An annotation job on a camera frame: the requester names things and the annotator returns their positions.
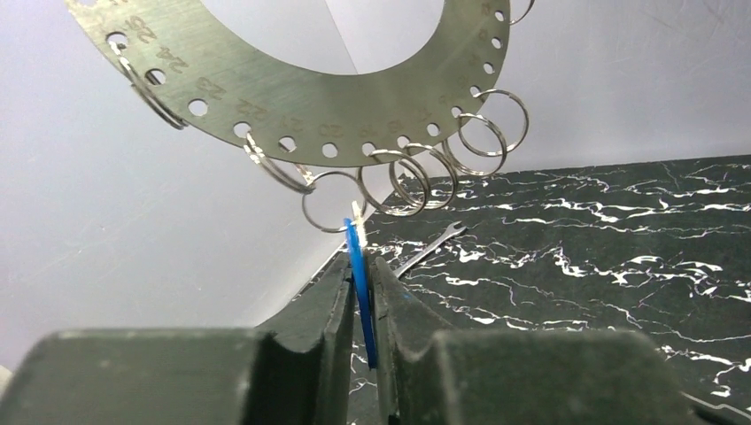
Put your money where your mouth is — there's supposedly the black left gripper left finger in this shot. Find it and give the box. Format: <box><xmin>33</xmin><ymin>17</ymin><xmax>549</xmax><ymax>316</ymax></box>
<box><xmin>1</xmin><ymin>255</ymin><xmax>354</xmax><ymax>424</ymax></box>

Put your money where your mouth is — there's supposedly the blue-capped key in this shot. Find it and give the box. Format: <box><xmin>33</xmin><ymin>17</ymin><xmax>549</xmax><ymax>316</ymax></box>
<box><xmin>344</xmin><ymin>201</ymin><xmax>378</xmax><ymax>369</ymax></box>

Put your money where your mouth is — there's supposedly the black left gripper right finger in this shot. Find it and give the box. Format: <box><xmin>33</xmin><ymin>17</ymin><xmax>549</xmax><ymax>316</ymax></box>
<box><xmin>370</xmin><ymin>258</ymin><xmax>701</xmax><ymax>424</ymax></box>

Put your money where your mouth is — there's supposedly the silver open-end wrench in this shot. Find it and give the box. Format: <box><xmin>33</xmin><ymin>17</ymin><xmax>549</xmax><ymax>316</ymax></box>
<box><xmin>394</xmin><ymin>221</ymin><xmax>467</xmax><ymax>279</ymax></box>

